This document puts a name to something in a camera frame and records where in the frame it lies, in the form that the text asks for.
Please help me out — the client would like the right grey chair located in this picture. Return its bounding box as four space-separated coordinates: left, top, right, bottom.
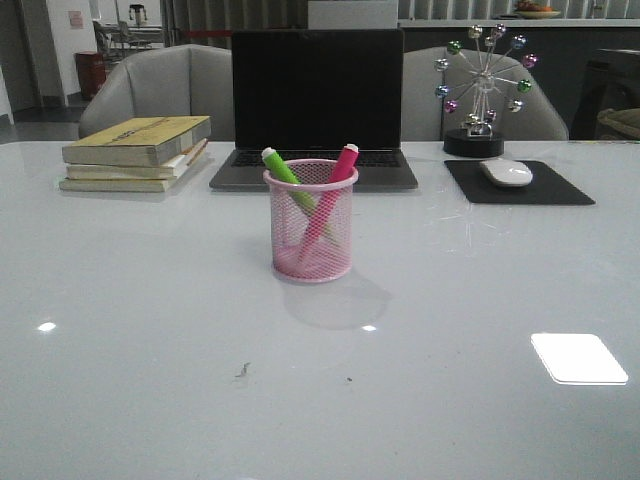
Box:
401 47 568 141

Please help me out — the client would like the left grey chair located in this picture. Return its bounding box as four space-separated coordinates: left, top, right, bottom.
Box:
78 44 235 141

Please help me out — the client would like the yellow top book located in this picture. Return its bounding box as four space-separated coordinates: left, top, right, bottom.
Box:
62 116 211 167

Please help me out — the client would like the beige cushion seat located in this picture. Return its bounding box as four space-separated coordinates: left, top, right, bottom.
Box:
596 108 639 140

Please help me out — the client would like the grey laptop computer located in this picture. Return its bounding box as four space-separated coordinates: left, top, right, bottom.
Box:
209 29 418 191

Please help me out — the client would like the red trash bin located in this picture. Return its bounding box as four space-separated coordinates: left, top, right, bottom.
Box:
74 51 106 100

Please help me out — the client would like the green highlighter pen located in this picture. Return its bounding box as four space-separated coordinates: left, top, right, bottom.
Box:
261 147 316 218

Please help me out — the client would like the black mouse pad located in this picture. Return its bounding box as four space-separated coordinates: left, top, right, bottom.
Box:
444 160 595 206

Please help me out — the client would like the pink highlighter pen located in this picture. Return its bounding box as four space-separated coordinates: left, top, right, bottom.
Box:
298 143 359 264

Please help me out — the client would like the grey chair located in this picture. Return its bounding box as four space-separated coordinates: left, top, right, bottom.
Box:
401 47 568 141
78 44 235 141

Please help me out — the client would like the middle white book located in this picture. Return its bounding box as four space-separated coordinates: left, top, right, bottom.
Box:
66 139 208 180

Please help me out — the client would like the white computer mouse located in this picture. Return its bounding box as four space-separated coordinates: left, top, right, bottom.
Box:
479 158 533 187

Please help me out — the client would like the pink mesh pen holder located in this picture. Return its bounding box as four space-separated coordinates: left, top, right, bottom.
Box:
263 159 359 283

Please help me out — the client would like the ferris wheel desk toy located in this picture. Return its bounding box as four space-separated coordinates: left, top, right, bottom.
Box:
433 23 533 158

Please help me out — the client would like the bottom book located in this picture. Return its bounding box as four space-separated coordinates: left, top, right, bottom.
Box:
59 152 205 193

